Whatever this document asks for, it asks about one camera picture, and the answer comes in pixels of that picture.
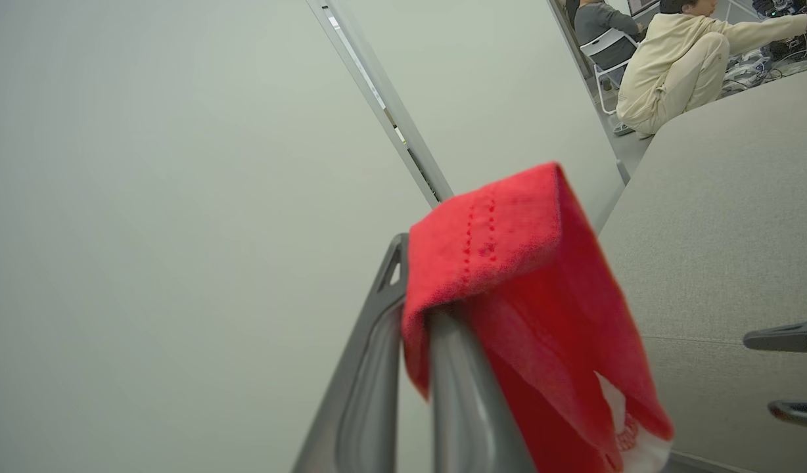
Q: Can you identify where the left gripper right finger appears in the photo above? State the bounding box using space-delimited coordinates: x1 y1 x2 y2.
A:
430 309 536 473

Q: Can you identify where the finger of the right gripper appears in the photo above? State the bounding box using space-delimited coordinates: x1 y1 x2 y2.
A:
768 399 807 432
743 317 807 353

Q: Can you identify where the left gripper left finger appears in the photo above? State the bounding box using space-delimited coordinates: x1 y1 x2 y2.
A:
292 233 411 473

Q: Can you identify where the red and white jersey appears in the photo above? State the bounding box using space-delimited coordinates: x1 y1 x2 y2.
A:
401 162 675 473

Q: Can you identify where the grey fabric sofa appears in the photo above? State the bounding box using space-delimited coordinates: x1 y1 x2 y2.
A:
597 66 807 473

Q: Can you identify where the person in cream clothes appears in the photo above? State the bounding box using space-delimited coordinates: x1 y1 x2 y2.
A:
616 0 807 139

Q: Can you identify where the white chair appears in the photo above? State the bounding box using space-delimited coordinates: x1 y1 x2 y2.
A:
580 28 639 116

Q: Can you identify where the person in grey top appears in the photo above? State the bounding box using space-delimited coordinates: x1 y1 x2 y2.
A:
566 0 644 47

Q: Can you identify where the tangle of cables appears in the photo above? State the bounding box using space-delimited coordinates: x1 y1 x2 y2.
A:
722 39 807 99

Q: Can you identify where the grey metal partition post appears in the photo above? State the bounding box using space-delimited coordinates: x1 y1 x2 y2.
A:
305 0 454 210

